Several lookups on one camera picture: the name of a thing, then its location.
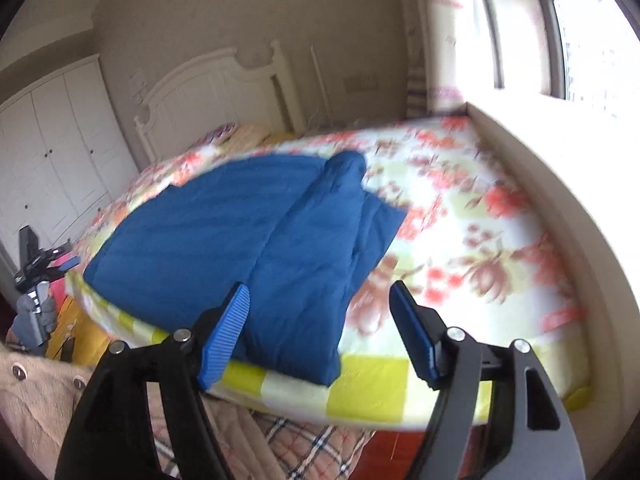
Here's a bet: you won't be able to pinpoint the white wardrobe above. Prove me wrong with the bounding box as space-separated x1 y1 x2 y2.
0 55 142 273

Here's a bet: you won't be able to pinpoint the blue quilted jacket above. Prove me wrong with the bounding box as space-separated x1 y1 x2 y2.
82 151 409 387

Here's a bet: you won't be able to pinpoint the white stand lamp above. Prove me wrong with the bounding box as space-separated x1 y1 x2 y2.
309 44 334 122

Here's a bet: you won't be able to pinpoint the person's left hand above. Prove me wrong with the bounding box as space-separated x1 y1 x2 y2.
9 294 59 352

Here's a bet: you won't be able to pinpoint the wall socket panel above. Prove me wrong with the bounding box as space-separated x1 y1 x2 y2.
344 75 379 94

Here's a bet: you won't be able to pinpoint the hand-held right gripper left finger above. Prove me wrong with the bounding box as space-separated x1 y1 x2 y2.
54 282 251 480

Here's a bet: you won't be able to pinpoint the beige floral pillow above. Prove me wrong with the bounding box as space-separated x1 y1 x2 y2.
232 125 272 144

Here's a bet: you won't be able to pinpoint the plaid pajama pants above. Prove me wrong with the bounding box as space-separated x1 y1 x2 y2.
154 404 377 480

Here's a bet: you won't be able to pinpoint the floral quilt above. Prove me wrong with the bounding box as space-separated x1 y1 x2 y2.
65 115 592 432

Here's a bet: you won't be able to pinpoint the printed curtain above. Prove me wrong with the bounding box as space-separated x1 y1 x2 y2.
400 0 503 117

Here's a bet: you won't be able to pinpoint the mandala patterned cushion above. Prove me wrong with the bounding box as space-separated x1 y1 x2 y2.
204 122 237 144

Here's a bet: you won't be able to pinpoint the white wooden bed headboard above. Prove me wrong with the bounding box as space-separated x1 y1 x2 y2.
134 40 307 162

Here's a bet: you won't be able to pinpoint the dark framed window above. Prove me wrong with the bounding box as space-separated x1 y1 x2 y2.
475 0 640 122

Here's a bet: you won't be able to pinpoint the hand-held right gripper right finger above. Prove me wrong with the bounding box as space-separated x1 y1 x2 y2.
389 280 587 480

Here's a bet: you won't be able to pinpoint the beige window sill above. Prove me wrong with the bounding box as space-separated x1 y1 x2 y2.
464 94 640 413

